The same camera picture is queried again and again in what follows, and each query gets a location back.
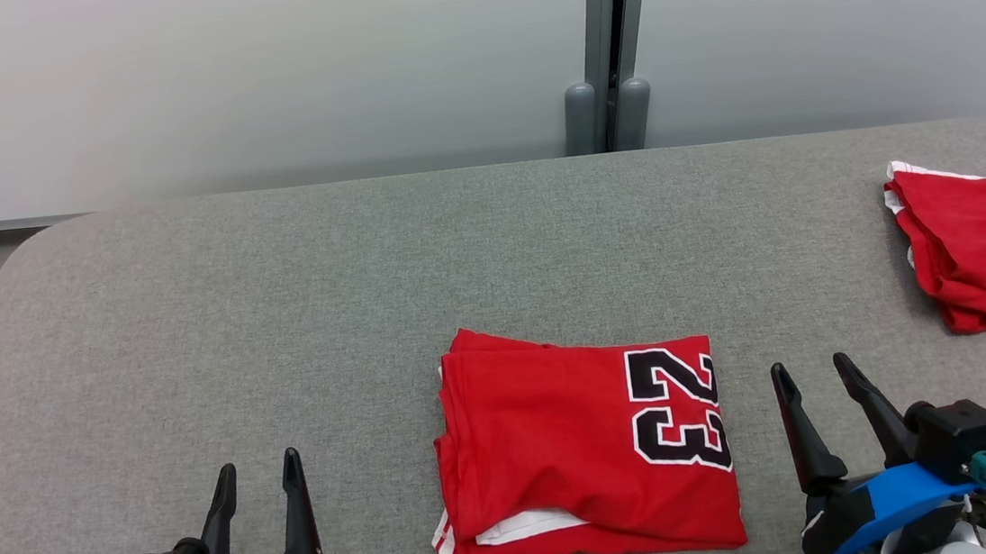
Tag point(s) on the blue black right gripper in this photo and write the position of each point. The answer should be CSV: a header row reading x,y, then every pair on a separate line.
x,y
886,502

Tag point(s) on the red white jersey number 23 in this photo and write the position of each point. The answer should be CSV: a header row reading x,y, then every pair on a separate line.
x,y
546,453

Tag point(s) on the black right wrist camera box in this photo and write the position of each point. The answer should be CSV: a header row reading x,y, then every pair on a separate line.
x,y
961,440

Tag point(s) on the grey rounded post cylinder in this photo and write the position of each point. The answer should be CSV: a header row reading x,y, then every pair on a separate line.
x,y
636,114
581,119

